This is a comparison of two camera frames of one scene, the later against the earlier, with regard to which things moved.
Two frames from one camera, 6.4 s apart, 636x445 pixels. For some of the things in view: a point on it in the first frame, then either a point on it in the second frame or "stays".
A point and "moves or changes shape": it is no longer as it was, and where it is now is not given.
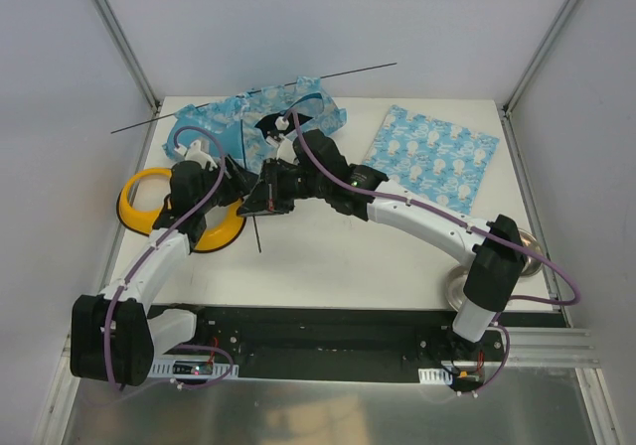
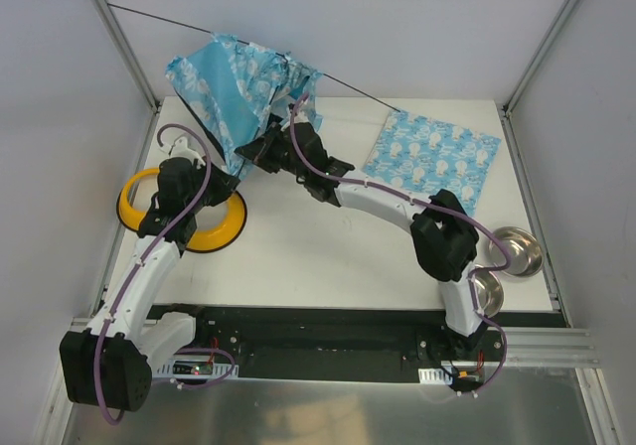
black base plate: [359, 343] stays
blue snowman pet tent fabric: [251, 127] moves or changes shape
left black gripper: [231, 178] -> [222, 182]
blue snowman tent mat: [433, 159] stays
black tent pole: [249, 95] -> [256, 47]
